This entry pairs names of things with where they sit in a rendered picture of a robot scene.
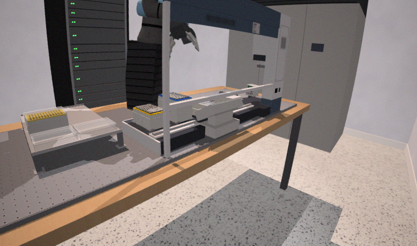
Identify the cream ready button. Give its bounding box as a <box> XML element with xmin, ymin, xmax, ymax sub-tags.
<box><xmin>242</xmin><ymin>90</ymin><xmax>259</xmax><ymax>99</ymax></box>

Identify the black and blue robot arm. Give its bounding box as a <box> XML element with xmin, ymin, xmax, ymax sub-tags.
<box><xmin>136</xmin><ymin>0</ymin><xmax>163</xmax><ymax>44</ymax></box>

